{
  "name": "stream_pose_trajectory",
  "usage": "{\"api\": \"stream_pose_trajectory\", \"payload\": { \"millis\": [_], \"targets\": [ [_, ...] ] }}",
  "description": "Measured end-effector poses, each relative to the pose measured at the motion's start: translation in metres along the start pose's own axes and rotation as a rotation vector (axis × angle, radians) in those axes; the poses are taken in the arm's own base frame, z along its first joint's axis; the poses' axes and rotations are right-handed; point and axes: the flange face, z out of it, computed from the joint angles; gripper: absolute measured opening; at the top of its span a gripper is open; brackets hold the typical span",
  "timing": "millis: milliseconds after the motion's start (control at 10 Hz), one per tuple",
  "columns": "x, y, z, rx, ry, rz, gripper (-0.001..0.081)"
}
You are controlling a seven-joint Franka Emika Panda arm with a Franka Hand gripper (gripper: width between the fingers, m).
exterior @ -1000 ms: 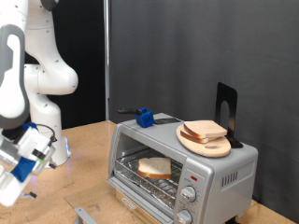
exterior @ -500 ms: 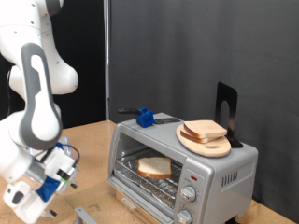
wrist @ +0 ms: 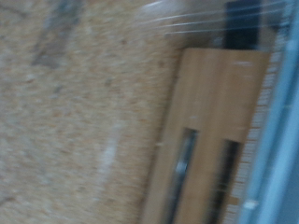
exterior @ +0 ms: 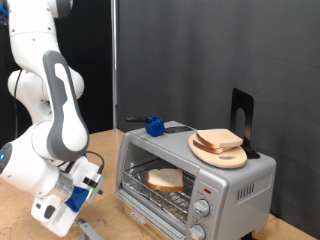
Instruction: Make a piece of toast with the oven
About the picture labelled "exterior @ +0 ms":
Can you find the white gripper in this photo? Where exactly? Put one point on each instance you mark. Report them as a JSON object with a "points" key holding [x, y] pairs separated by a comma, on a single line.
{"points": [[83, 166]]}

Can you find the bread slice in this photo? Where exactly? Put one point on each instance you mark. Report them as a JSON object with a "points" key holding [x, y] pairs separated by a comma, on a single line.
{"points": [[201, 146], [166, 178]]}

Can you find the slotted spatula with blue block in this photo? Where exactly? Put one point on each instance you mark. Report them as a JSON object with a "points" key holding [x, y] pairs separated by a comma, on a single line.
{"points": [[155, 126]]}

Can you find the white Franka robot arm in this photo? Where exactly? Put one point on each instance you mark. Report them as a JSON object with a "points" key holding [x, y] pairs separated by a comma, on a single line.
{"points": [[63, 133]]}

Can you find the silver oven knob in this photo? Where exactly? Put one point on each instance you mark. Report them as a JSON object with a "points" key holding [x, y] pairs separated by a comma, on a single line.
{"points": [[201, 207], [196, 232]]}

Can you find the red oven indicator light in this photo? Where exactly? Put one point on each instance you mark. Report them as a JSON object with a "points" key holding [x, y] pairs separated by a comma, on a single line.
{"points": [[207, 191]]}

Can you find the silver toaster oven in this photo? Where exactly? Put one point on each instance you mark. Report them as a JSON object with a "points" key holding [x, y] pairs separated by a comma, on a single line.
{"points": [[233, 186]]}

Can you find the wooden toy toast slice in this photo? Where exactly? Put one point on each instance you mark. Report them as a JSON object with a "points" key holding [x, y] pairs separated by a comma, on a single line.
{"points": [[220, 137]]}

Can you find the round wooden plate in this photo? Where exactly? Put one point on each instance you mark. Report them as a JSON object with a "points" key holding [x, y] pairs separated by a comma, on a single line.
{"points": [[220, 160]]}

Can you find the vertical metal pole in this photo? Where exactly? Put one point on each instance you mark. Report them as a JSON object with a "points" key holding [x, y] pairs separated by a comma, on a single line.
{"points": [[114, 66]]}

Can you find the black backdrop curtain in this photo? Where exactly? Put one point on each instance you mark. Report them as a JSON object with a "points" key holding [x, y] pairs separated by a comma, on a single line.
{"points": [[96, 50]]}

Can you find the black metal bookend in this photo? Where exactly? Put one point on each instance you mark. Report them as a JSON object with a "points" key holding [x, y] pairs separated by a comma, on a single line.
{"points": [[248, 103]]}

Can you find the dark grey backdrop curtain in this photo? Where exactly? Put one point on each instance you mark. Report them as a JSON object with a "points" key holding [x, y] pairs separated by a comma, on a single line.
{"points": [[200, 50]]}

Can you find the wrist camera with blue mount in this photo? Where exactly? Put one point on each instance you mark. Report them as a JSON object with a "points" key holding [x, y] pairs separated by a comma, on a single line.
{"points": [[77, 199]]}

